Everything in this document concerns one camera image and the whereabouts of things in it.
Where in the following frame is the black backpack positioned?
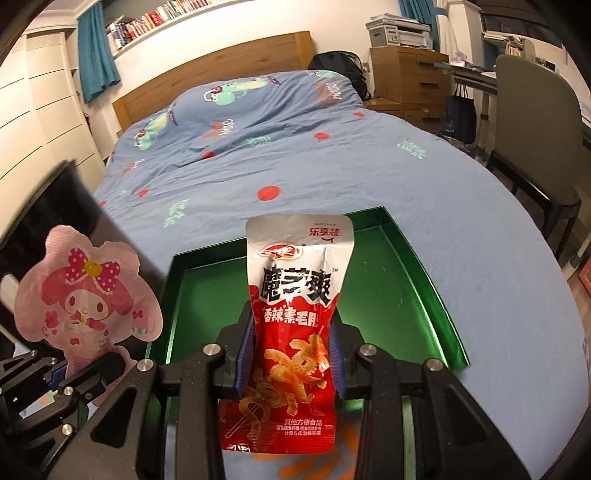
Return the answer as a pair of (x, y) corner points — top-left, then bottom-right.
(307, 51), (370, 100)

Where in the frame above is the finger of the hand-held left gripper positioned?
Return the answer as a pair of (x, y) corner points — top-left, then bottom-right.
(0, 353), (63, 394)
(58, 356), (127, 437)

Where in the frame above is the grey chair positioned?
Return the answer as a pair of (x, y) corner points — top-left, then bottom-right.
(485, 54), (583, 268)

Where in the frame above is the pink cartoon snack packet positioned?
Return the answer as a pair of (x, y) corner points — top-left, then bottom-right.
(13, 224), (164, 407)

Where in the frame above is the green tray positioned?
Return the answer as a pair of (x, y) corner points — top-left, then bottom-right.
(145, 205), (472, 462)

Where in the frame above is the teal curtain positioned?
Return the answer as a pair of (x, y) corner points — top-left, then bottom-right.
(398, 0), (437, 47)
(76, 2), (122, 90)

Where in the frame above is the white desk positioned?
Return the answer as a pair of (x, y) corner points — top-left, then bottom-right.
(450, 55), (591, 139)

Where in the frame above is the red silver snack packet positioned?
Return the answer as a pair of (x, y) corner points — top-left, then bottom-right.
(219, 213), (356, 455)

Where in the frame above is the wooden drawer cabinet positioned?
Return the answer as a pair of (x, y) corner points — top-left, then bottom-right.
(369, 46), (451, 134)

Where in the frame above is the row of books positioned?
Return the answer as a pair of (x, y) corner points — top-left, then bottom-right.
(105, 0), (222, 49)

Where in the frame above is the white printer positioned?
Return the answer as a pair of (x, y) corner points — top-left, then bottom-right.
(366, 14), (432, 49)

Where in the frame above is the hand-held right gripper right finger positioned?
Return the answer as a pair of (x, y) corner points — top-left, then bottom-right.
(323, 318), (532, 480)

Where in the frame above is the dark tote bag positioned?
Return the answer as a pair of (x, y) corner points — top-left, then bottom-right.
(445, 83), (477, 145)

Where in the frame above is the wooden headboard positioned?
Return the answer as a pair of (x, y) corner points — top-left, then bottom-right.
(112, 31), (315, 134)

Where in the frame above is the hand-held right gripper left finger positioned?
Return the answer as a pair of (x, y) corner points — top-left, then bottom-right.
(46, 302), (259, 480)

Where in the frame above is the white wardrobe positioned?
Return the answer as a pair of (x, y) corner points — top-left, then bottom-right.
(0, 23), (116, 185)

